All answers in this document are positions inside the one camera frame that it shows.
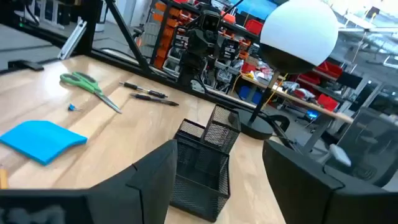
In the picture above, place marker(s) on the shelf rack with orange bins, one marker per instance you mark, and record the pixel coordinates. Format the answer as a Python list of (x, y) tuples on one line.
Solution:
[(168, 31)]

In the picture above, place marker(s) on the wooden workbench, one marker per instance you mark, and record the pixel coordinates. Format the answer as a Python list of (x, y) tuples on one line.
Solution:
[(311, 107)]

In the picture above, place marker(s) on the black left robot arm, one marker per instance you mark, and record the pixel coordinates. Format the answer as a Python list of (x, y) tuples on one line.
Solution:
[(194, 70)]

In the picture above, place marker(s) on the silver aluminium extrusion bar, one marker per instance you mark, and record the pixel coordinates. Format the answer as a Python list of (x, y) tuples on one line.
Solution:
[(73, 39)]

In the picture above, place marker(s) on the black ballpoint pen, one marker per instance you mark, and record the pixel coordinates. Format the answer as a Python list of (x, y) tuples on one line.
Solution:
[(157, 94), (146, 97)]

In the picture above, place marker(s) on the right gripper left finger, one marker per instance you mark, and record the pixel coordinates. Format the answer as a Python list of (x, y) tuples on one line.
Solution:
[(124, 202)]

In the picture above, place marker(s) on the blue storage bin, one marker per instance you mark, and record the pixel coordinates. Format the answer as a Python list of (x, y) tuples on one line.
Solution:
[(248, 93)]

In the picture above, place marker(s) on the small blue binder clip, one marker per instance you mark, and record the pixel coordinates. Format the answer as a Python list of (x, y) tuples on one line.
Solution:
[(71, 107)]

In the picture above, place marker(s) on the white globe table lamp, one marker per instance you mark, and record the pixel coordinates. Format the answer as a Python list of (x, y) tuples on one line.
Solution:
[(298, 31)]

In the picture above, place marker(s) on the black aluminium table frame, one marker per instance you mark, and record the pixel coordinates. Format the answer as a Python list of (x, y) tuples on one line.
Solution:
[(90, 31)]

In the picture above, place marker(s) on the red storage bin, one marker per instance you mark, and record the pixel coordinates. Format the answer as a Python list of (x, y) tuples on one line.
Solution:
[(253, 26), (326, 102), (328, 69)]

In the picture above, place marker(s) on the black mesh desk organizer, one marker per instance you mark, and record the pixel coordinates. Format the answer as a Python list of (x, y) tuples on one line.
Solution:
[(202, 174)]

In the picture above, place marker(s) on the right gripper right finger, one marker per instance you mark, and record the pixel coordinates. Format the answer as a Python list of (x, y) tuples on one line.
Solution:
[(311, 199)]

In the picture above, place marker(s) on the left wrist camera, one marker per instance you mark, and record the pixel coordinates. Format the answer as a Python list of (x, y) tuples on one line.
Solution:
[(210, 21)]

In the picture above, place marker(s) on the black table edge clamp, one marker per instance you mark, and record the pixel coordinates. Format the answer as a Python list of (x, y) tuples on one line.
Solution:
[(25, 65)]

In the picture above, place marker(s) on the blue sticky note pad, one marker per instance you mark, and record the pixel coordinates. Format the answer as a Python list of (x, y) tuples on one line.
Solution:
[(40, 140)]

